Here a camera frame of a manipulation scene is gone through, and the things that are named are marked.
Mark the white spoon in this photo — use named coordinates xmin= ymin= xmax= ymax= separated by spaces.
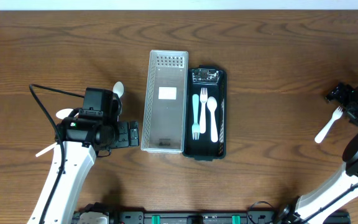
xmin=207 ymin=96 xmax=218 ymax=142
xmin=112 ymin=81 xmax=125 ymax=118

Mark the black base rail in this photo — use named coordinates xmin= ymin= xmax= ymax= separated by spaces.
xmin=73 ymin=202 xmax=351 ymax=224

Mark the white spoon horizontal left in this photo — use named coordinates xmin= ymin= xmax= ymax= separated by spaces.
xmin=55 ymin=108 xmax=73 ymax=119

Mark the white fork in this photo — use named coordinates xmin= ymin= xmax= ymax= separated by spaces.
xmin=200 ymin=87 xmax=208 ymax=134
xmin=314 ymin=106 xmax=343 ymax=144

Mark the pale blue plastic fork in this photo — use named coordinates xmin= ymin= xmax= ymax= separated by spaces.
xmin=191 ymin=94 xmax=200 ymax=140

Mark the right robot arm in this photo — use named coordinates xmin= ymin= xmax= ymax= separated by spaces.
xmin=273 ymin=83 xmax=358 ymax=223

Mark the black perforated plastic basket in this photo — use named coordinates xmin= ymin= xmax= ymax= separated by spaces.
xmin=183 ymin=65 xmax=227 ymax=161

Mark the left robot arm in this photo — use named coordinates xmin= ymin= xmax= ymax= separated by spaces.
xmin=29 ymin=82 xmax=139 ymax=223

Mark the clear perforated plastic basket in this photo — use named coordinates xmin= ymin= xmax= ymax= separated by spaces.
xmin=141 ymin=50 xmax=188 ymax=154

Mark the white spoon diagonal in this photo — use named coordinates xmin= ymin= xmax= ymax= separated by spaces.
xmin=35 ymin=142 xmax=57 ymax=157

